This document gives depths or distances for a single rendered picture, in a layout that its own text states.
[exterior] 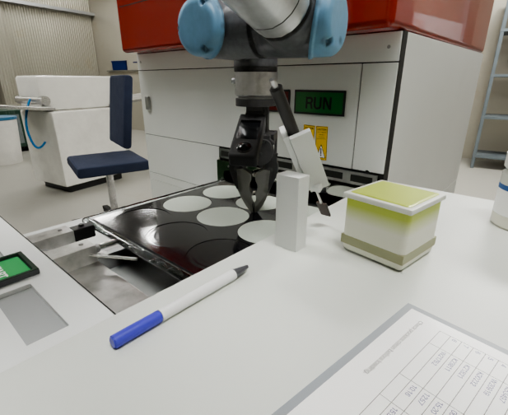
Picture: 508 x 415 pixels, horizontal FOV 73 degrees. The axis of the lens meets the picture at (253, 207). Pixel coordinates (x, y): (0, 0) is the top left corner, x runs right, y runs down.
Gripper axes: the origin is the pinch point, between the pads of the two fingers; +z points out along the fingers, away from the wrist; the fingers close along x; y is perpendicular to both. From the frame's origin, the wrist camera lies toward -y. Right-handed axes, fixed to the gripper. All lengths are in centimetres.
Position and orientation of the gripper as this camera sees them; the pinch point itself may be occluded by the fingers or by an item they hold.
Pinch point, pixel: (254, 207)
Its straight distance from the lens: 65.9
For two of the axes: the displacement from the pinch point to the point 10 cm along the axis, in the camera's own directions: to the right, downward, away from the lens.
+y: 1.7, -3.4, 9.2
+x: -9.9, -0.6, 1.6
